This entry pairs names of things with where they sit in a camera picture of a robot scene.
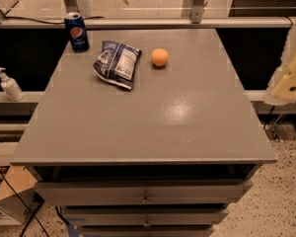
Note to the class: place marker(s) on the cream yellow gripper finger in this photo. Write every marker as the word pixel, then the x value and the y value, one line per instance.
pixel 281 88

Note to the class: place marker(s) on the blue chip bag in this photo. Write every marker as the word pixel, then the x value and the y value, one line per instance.
pixel 116 63

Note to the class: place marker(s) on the orange fruit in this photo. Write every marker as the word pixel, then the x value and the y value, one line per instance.
pixel 159 57

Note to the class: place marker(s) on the grey drawer cabinet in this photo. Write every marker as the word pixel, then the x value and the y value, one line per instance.
pixel 189 120

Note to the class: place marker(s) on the bottom grey drawer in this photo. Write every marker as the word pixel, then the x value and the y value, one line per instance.
pixel 153 231

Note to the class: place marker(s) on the grey drawer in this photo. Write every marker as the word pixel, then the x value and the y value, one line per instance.
pixel 142 193
pixel 145 216
pixel 153 231

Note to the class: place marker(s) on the blue Pepsi soda can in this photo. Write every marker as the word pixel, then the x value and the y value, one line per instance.
pixel 76 30

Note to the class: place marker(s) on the middle grey drawer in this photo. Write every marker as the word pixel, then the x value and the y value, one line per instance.
pixel 145 216

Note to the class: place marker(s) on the top grey drawer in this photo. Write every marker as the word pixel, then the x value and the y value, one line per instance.
pixel 142 193

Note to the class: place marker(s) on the white pump soap bottle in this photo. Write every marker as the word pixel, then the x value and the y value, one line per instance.
pixel 10 87

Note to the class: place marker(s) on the cardboard box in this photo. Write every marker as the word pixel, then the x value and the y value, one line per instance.
pixel 14 205

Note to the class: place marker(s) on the grey metal railing frame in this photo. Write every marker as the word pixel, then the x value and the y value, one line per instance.
pixel 150 14

